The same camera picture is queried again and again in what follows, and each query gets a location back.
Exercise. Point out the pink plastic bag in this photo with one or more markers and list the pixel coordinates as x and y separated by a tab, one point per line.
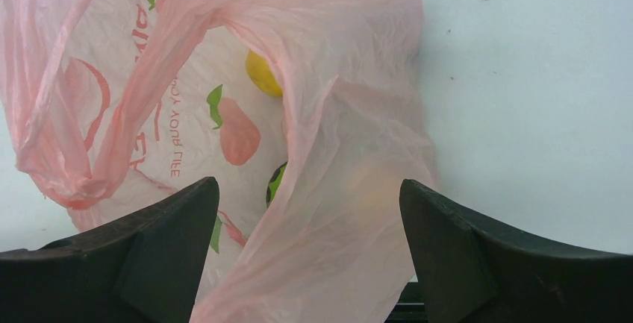
115	105

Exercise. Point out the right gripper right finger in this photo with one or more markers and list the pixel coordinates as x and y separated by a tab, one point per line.
473	268

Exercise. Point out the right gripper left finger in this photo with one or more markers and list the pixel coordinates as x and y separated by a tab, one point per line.
143	267

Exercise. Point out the green fake fruit in bag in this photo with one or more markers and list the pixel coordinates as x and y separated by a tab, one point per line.
274	183

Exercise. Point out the yellow fake fruit in bag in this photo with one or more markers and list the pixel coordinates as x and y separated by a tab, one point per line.
261	75

